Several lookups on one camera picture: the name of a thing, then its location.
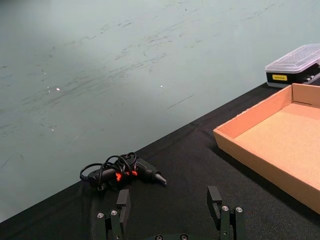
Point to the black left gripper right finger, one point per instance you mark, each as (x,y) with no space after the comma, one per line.
(217,205)

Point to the black table cloth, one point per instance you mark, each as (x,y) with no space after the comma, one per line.
(190,190)

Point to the clear plastic case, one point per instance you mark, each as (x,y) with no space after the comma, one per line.
(293,66)

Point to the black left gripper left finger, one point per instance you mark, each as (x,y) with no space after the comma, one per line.
(124,207)

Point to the shallow brown cardboard tray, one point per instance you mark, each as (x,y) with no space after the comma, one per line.
(277,140)

